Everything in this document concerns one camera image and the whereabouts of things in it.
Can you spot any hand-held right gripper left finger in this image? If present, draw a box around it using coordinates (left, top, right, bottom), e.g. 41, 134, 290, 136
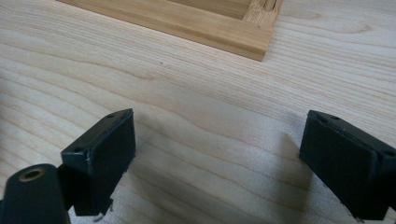
57, 107, 137, 217

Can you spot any wooden tray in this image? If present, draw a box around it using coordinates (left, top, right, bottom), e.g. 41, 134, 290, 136
56, 0, 284, 62

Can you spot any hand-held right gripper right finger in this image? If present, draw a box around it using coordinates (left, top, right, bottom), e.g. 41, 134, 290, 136
299, 109, 396, 221

